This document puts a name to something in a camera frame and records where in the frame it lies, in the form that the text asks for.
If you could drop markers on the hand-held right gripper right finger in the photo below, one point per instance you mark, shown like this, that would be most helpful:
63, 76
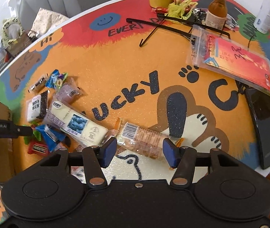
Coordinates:
169, 153

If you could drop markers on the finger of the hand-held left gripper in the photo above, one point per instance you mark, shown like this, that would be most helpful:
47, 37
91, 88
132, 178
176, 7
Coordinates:
23, 130

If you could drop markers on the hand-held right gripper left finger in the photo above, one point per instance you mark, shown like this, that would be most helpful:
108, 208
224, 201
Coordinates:
109, 151

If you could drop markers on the small red snack packet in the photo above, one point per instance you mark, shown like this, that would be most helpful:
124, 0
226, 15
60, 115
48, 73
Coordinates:
38, 148

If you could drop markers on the clear orange biscuit packet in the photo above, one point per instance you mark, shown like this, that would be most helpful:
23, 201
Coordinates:
146, 140

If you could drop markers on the long white blueberry packet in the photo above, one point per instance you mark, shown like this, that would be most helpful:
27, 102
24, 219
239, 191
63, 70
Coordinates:
75, 123

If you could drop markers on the purple snack packet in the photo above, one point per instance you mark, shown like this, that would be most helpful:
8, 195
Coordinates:
67, 93

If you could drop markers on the green candy wrapper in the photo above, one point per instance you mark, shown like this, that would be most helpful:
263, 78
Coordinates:
30, 139

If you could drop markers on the white and black snack packet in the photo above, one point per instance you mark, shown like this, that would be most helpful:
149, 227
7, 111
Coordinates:
37, 106

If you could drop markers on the small brown silver packet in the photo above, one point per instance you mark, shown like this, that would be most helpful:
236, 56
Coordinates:
38, 83

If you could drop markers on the blue green candy packet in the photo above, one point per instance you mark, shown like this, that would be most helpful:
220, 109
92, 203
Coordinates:
56, 79

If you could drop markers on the colourful printed table mat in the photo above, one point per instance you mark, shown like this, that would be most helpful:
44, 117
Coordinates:
125, 64

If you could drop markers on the black smartphone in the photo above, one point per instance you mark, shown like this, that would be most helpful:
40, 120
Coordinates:
265, 128

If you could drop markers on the beige dotted cushion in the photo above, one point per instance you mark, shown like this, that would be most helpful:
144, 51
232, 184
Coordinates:
47, 20

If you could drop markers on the clear bag of red envelopes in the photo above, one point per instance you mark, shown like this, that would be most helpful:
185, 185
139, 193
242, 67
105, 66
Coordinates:
239, 59

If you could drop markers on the black thin hanger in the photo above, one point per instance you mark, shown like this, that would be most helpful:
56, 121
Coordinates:
173, 26

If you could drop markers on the dark shiny small item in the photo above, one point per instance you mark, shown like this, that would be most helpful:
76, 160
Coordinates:
199, 14

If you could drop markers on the small red candy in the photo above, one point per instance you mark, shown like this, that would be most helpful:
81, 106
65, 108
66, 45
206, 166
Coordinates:
159, 9

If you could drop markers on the yellow green plastic bag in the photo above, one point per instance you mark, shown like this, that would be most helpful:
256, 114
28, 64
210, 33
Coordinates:
180, 8

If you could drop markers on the amber glass bottle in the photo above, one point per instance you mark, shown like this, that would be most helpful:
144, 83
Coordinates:
217, 9

